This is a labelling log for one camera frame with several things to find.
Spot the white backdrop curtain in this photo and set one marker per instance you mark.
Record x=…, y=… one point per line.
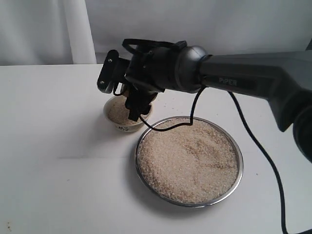
x=34, y=32

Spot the cream ceramic rice bowl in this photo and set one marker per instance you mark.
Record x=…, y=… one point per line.
x=116, y=113

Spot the brown wooden cup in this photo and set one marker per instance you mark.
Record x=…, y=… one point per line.
x=128, y=92

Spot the round steel rice tray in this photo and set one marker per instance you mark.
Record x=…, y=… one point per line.
x=190, y=166

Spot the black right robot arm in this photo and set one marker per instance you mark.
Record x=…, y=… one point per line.
x=284, y=80

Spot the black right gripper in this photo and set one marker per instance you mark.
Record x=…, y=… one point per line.
x=152, y=69

